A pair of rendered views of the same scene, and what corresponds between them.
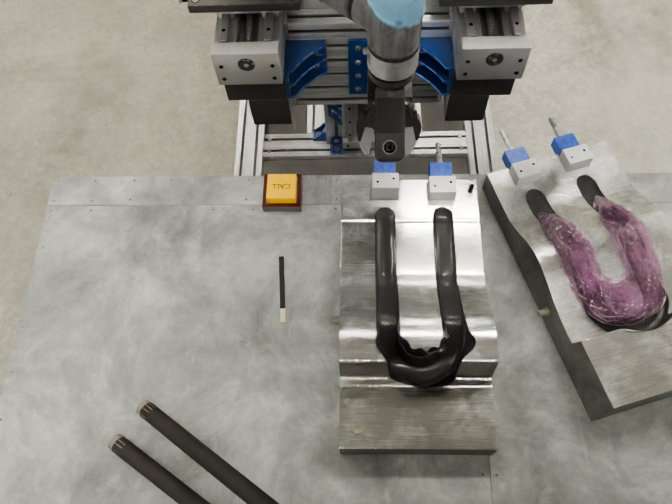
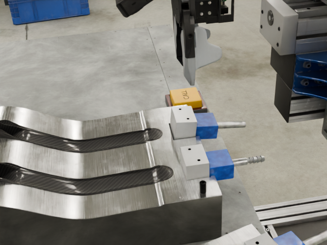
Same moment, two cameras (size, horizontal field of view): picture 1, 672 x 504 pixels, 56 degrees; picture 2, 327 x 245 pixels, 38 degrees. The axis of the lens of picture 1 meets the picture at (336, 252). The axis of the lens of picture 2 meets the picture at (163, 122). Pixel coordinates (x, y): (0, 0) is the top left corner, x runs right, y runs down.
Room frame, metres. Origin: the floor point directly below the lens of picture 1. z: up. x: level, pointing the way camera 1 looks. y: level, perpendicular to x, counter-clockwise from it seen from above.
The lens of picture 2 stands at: (0.45, -0.77, 1.37)
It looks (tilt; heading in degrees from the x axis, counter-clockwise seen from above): 33 degrees down; 78
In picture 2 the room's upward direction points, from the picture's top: 4 degrees counter-clockwise
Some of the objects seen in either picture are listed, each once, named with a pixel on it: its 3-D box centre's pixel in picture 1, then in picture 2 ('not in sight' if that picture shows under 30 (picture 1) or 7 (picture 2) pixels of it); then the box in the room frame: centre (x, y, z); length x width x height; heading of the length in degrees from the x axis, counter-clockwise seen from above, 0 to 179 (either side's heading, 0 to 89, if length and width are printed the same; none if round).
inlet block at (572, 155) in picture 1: (563, 142); not in sight; (0.72, -0.48, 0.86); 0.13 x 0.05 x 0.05; 12
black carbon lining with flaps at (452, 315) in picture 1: (420, 286); (58, 153); (0.41, -0.14, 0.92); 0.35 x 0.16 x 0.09; 175
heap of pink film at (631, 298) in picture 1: (607, 253); not in sight; (0.45, -0.49, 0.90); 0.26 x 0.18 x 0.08; 12
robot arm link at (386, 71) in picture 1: (390, 54); not in sight; (0.65, -0.10, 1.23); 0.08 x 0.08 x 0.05
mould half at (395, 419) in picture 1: (412, 304); (53, 174); (0.39, -0.13, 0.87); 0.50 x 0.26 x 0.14; 175
